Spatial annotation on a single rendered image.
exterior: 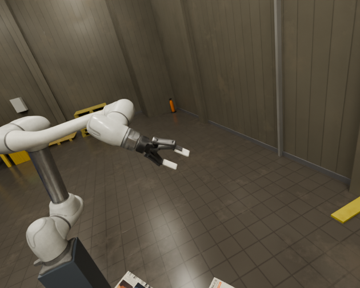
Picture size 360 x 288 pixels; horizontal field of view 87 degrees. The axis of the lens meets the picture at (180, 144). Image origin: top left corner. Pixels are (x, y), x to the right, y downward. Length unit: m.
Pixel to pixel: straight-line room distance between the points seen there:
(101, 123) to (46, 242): 0.83
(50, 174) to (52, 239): 0.37
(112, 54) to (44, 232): 8.12
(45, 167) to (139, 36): 6.74
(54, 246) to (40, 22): 8.47
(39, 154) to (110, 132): 0.60
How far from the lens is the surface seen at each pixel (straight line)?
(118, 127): 0.81
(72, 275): 1.55
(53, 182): 1.40
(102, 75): 8.95
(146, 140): 0.82
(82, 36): 9.08
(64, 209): 1.47
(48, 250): 1.44
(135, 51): 7.60
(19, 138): 1.08
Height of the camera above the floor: 1.93
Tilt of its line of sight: 24 degrees down
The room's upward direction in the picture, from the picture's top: 15 degrees counter-clockwise
